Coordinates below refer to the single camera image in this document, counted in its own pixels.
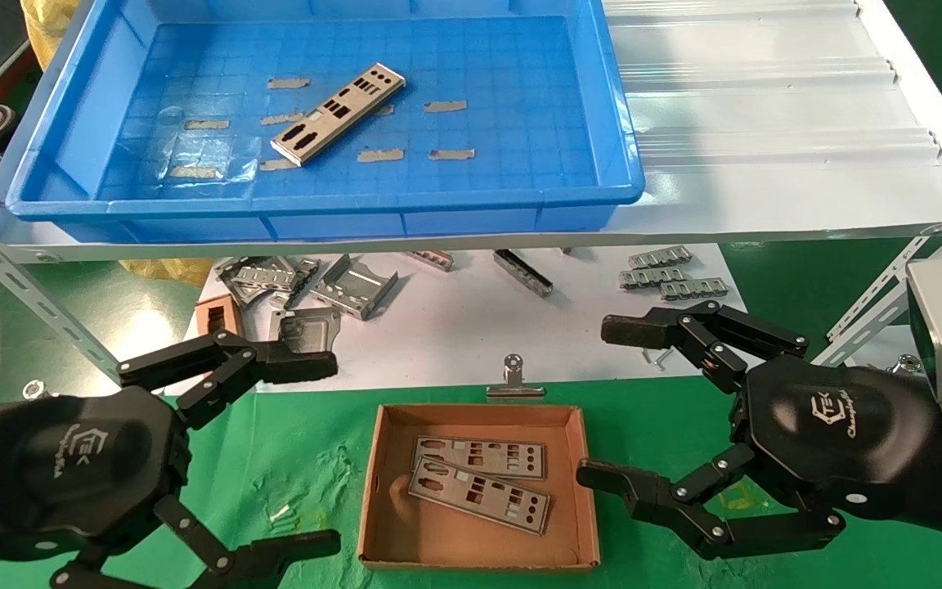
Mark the small brown rectangular box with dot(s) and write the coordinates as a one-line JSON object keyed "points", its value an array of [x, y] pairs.
{"points": [[216, 315]]}

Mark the shallow brown cardboard box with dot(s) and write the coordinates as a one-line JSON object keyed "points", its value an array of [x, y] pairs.
{"points": [[479, 548]]}

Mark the small white scraps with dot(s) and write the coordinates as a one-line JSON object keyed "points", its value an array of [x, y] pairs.
{"points": [[280, 514]]}

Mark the blue plastic tray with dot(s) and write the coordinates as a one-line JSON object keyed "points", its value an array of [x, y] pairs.
{"points": [[479, 65]]}

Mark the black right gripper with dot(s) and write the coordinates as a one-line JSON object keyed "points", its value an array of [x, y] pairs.
{"points": [[847, 442]]}

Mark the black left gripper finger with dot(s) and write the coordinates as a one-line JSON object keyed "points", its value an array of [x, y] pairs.
{"points": [[291, 366]]}

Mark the small slotted metal bracket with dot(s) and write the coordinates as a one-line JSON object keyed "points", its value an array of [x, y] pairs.
{"points": [[432, 260]]}

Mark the white board sheet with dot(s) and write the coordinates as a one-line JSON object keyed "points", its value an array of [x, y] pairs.
{"points": [[455, 335]]}

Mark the clear plastic film patch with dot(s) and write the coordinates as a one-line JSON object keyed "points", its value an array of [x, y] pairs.
{"points": [[226, 151]]}

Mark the small steel hex key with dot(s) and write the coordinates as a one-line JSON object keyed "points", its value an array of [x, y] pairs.
{"points": [[657, 358]]}

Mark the green table cloth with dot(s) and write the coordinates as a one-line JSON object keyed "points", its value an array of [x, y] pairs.
{"points": [[291, 458]]}

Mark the perforated steel angle brace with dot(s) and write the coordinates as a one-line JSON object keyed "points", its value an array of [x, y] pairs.
{"points": [[872, 307], [29, 298]]}

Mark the grey metal link strip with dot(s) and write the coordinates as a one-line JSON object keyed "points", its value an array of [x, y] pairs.
{"points": [[693, 289], [651, 277], [661, 257]]}

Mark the grey metal bracket frame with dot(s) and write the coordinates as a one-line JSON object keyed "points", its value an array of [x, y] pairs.
{"points": [[250, 278], [303, 274]]}

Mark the white corrugated metal shelf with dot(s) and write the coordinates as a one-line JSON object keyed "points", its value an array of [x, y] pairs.
{"points": [[765, 123]]}

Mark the dark slotted metal bar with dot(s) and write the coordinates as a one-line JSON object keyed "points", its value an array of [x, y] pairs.
{"points": [[523, 273]]}

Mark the bent sheet metal bracket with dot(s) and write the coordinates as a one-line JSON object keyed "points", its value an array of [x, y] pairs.
{"points": [[352, 288]]}

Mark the square metal bracket plate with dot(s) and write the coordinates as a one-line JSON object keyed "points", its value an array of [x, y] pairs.
{"points": [[307, 327]]}

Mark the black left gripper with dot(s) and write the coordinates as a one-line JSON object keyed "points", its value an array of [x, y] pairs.
{"points": [[70, 466]]}

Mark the silver metal I/O shield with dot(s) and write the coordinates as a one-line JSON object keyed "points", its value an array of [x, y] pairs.
{"points": [[336, 114], [479, 495], [479, 448]]}

